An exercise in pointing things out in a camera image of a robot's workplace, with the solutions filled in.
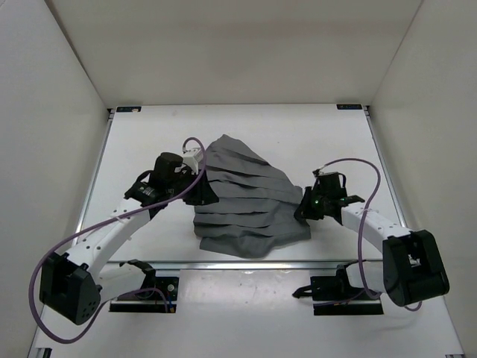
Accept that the aluminium front table rail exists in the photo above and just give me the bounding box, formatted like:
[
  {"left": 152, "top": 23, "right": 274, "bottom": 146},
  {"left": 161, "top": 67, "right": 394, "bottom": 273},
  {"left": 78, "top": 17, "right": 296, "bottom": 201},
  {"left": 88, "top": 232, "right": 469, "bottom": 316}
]
[{"left": 106, "top": 260, "right": 385, "bottom": 271}]

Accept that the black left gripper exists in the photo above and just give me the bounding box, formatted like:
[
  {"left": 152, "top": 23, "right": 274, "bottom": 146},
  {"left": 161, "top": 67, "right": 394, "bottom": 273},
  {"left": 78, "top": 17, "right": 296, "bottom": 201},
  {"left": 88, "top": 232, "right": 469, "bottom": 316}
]
[{"left": 170, "top": 166, "right": 221, "bottom": 202}]

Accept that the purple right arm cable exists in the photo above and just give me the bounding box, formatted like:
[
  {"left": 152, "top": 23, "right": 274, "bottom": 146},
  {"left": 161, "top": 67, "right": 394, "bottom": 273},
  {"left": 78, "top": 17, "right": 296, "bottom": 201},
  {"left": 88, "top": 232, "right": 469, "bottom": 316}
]
[{"left": 312, "top": 158, "right": 424, "bottom": 312}]

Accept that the blue label right corner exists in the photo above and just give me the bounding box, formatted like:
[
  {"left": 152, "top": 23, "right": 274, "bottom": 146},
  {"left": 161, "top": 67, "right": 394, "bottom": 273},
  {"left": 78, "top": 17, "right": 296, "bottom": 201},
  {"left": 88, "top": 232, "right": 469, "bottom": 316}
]
[{"left": 336, "top": 104, "right": 362, "bottom": 110}]

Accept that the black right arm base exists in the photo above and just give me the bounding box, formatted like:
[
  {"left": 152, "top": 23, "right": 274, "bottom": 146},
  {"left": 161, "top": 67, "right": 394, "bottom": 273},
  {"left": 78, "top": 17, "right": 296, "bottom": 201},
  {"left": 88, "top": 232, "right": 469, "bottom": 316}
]
[{"left": 292, "top": 265, "right": 384, "bottom": 316}]

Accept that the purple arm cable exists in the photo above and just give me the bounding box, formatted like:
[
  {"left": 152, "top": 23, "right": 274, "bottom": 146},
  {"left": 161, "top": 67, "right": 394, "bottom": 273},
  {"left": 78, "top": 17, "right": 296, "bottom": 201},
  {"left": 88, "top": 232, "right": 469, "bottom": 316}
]
[
  {"left": 30, "top": 136, "right": 207, "bottom": 343},
  {"left": 312, "top": 158, "right": 424, "bottom": 312}
]

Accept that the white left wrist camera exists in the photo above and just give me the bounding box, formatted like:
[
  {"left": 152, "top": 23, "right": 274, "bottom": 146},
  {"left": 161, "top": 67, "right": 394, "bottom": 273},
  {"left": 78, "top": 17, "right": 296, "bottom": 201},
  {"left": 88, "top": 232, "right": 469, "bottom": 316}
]
[{"left": 182, "top": 147, "right": 206, "bottom": 175}]

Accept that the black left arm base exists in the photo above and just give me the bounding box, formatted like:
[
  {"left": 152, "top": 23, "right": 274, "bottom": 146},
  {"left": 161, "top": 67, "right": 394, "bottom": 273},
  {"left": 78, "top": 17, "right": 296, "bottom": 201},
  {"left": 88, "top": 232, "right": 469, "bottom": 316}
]
[{"left": 109, "top": 260, "right": 180, "bottom": 314}]

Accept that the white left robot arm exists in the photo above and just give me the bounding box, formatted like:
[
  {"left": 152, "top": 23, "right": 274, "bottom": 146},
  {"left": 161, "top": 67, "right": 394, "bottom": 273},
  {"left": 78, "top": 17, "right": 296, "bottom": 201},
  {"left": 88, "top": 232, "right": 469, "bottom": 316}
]
[{"left": 40, "top": 148, "right": 218, "bottom": 325}]

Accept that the blue label left corner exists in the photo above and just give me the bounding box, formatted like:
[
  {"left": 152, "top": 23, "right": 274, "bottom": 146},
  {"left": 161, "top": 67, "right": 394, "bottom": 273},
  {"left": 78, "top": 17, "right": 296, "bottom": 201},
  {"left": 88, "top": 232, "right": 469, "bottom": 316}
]
[{"left": 116, "top": 106, "right": 142, "bottom": 113}]

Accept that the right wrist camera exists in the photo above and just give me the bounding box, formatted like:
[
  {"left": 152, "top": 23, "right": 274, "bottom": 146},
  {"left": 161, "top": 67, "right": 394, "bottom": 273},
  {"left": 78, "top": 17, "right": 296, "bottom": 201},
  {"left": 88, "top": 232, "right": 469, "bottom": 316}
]
[{"left": 312, "top": 166, "right": 341, "bottom": 179}]

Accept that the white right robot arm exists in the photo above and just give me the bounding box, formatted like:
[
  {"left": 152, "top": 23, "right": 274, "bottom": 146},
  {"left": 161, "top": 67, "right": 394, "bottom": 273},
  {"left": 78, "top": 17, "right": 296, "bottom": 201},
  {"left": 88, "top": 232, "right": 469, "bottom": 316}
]
[{"left": 293, "top": 170, "right": 450, "bottom": 307}]

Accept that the blue label corner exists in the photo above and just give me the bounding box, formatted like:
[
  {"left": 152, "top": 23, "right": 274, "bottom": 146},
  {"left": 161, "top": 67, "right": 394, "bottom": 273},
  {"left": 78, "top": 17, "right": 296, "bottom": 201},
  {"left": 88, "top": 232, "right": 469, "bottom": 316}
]
[
  {"left": 116, "top": 106, "right": 142, "bottom": 113},
  {"left": 336, "top": 104, "right": 362, "bottom": 110}
]

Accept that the grey pleated skirt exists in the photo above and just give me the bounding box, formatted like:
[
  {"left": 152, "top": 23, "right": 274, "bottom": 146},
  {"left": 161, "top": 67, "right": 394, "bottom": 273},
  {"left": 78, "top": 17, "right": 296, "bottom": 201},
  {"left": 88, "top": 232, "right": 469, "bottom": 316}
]
[{"left": 193, "top": 134, "right": 311, "bottom": 259}]

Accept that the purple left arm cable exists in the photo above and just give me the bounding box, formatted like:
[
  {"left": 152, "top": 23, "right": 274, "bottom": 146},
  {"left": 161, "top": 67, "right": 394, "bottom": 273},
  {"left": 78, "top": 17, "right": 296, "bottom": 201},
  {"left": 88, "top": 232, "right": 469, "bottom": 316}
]
[{"left": 30, "top": 136, "right": 207, "bottom": 343}]

